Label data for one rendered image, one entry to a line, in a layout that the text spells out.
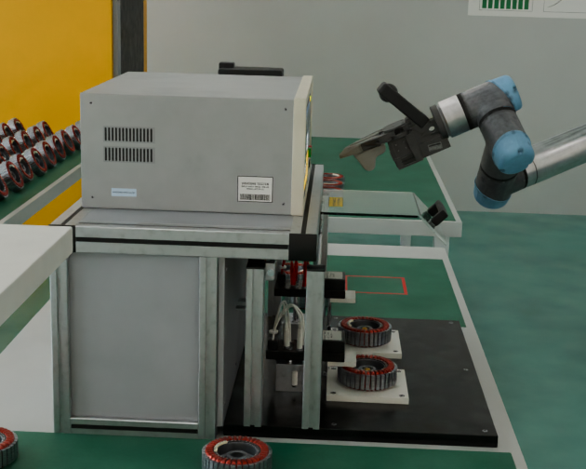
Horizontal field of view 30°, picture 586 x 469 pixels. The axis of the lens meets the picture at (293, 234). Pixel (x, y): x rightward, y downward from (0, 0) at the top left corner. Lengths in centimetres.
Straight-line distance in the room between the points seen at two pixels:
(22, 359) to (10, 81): 350
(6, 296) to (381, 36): 623
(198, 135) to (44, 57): 376
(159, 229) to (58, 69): 385
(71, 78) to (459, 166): 293
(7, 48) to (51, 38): 23
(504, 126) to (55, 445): 100
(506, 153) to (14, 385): 103
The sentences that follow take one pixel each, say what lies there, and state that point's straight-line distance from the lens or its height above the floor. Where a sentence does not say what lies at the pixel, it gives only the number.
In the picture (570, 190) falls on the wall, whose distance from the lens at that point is 755.
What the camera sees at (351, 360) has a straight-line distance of 203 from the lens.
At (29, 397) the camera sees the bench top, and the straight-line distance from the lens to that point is 210.
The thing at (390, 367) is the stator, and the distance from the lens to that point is 205.
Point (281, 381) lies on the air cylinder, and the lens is 204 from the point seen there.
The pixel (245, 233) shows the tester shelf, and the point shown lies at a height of 111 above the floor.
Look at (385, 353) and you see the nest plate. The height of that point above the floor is 78.
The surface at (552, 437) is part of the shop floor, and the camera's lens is 391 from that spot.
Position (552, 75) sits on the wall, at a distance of 741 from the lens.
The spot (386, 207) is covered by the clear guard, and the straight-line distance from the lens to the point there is 225.
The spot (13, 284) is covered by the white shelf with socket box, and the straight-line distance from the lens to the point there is 117.
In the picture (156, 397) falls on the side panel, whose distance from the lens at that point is 189.
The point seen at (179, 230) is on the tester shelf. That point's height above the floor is 111.
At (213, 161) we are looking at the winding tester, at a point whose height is 121.
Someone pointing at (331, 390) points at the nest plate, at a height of 78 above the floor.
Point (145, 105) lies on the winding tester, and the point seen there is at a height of 130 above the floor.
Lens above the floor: 152
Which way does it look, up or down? 13 degrees down
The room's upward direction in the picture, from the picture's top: 2 degrees clockwise
